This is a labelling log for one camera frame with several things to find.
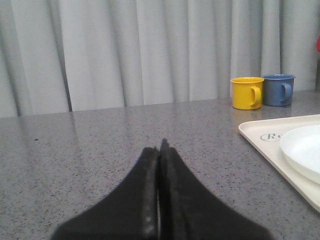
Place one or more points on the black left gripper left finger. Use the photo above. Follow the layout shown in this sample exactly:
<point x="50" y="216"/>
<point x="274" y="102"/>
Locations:
<point x="129" y="212"/>

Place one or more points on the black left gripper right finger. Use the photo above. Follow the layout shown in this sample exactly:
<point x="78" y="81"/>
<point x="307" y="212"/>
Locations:
<point x="189" y="211"/>

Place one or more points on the white round plate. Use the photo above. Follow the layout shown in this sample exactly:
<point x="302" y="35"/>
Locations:
<point x="301" y="148"/>

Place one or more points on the beige rabbit serving tray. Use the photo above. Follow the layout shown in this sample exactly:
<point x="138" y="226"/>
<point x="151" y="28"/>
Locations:
<point x="264" y="136"/>

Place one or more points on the yellow enamel mug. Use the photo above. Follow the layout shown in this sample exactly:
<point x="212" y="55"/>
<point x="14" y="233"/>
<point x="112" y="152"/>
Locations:
<point x="247" y="92"/>

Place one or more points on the blue enamel mug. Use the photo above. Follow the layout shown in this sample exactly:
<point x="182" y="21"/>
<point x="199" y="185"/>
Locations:
<point x="278" y="89"/>

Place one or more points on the grey pleated curtain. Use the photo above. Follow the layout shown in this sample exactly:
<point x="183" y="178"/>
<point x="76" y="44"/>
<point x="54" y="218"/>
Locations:
<point x="73" y="55"/>

